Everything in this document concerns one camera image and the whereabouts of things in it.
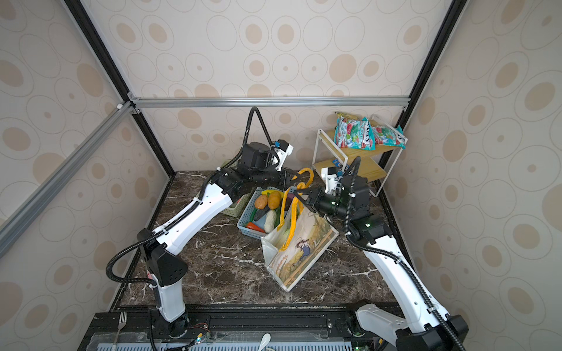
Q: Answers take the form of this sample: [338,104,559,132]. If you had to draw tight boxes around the white grocery bag yellow handles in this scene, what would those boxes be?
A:
[261,167,340,293]

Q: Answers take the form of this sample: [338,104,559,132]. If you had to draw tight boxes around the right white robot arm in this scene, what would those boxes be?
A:
[294,158,468,350]

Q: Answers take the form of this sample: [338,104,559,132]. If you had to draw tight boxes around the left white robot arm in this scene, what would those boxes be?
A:
[105,107,304,323]

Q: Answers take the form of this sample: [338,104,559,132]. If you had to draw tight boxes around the colorful candy bag left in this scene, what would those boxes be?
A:
[333,113,376,151]

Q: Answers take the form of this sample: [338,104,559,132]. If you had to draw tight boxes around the colorful candy bag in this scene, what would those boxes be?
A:
[333,113,376,151]
[373,125,406,149]

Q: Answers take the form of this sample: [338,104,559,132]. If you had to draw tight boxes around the colorful candy bag right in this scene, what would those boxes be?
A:
[373,125,406,149]

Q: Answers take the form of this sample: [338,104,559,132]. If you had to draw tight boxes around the yellow toy corn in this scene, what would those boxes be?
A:
[261,190,284,197]

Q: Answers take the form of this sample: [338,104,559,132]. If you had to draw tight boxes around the orange toy pumpkin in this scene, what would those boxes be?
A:
[268,192,282,210]

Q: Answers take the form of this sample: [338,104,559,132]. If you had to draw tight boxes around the green toy cucumber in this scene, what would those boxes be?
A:
[275,207,284,228]

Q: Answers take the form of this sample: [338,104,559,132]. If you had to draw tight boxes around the green perforated plastic basket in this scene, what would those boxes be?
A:
[222,193,252,218]

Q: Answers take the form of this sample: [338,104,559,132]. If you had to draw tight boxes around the white toy daikon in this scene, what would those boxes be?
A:
[263,210,277,233]

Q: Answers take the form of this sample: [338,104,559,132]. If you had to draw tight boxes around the blue perforated plastic basket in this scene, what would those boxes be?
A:
[237,187,278,239]

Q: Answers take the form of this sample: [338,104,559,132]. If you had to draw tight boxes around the orange toy carrot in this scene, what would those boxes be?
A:
[245,222,265,233]

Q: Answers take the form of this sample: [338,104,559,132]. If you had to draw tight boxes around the silver horizontal aluminium bar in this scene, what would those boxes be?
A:
[127,96,410,111]

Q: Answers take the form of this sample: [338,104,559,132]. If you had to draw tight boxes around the white spoon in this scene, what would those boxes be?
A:
[258,333,272,351]

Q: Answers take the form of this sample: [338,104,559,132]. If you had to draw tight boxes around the metal fork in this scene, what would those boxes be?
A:
[111,311,127,351]

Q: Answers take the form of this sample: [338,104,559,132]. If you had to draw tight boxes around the silver diagonal aluminium bar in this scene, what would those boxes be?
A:
[1,102,133,256]

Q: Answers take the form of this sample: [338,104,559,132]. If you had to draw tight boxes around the white wire wooden shelf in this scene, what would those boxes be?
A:
[312,129,405,197]

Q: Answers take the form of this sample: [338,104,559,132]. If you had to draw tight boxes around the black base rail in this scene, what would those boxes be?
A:
[78,304,393,350]

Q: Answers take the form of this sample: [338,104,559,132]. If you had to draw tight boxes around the black right frame post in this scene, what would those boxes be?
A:
[377,0,468,170]

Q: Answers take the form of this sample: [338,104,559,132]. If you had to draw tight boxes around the black vertical frame post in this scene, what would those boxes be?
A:
[63,0,176,178]

